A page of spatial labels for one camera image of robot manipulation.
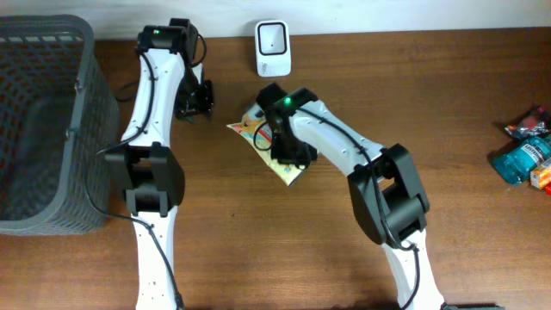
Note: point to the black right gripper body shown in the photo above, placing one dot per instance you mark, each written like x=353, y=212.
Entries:
x=294, y=153

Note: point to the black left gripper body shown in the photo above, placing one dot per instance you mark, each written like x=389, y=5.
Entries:
x=201, y=102

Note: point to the cream blue snack bag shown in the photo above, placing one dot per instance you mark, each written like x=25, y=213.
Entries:
x=254, y=128

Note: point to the blue mouthwash bottle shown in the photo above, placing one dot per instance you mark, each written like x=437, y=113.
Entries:
x=515, y=166

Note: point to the orange tissue pack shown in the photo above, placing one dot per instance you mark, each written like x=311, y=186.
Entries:
x=540, y=176

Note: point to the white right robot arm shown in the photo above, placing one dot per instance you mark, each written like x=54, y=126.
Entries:
x=387, y=196

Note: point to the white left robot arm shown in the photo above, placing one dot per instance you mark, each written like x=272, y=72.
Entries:
x=171, y=86

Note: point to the white barcode scanner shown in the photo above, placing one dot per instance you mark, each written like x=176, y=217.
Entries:
x=273, y=50

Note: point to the grey plastic basket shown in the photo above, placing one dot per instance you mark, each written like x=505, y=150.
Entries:
x=57, y=112

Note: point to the black red snack packet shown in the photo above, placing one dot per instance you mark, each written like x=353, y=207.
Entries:
x=535, y=123

